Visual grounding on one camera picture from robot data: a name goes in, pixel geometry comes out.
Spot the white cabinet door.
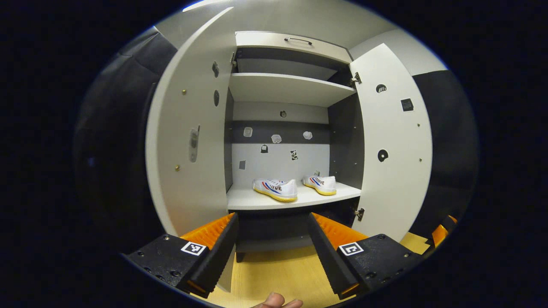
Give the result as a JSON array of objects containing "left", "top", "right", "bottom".
[
  {"left": 146, "top": 6, "right": 238, "bottom": 294},
  {"left": 348, "top": 43, "right": 434, "bottom": 243}
]

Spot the white cabinet drawer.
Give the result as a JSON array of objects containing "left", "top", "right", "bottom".
[{"left": 234, "top": 31, "right": 354, "bottom": 65}]

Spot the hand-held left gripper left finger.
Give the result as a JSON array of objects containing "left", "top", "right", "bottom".
[{"left": 122, "top": 213, "right": 240, "bottom": 299}]

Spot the white striped shoe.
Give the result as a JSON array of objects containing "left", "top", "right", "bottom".
[
  {"left": 302, "top": 174, "right": 337, "bottom": 196},
  {"left": 252, "top": 178, "right": 298, "bottom": 203}
]

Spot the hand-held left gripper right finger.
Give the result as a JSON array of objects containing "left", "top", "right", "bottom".
[{"left": 307, "top": 212, "right": 423, "bottom": 301}]

